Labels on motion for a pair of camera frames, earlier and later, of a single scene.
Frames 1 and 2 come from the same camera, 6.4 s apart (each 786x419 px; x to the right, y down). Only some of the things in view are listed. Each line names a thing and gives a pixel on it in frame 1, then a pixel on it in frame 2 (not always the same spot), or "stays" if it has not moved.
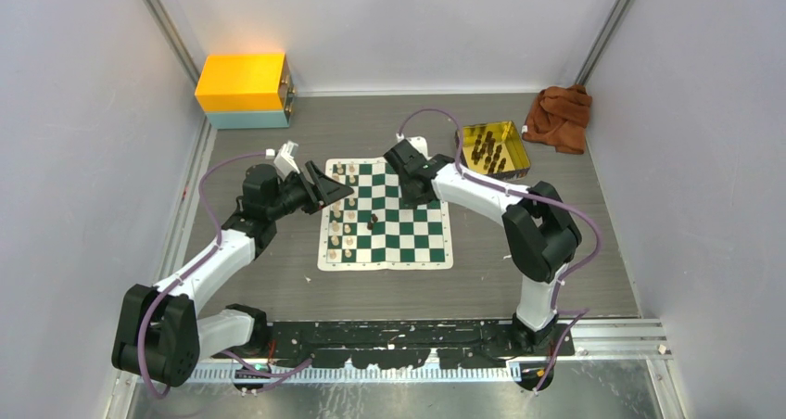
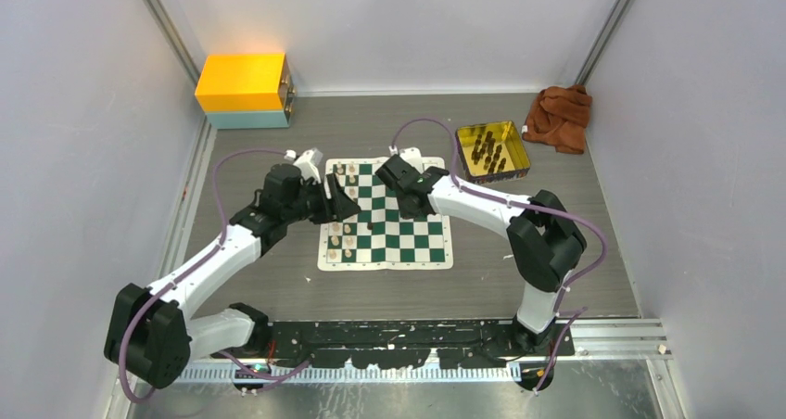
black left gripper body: (315, 199) -> (326, 209)
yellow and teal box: (247, 91) stays
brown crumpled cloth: (559, 117) stays
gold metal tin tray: (494, 150) stays
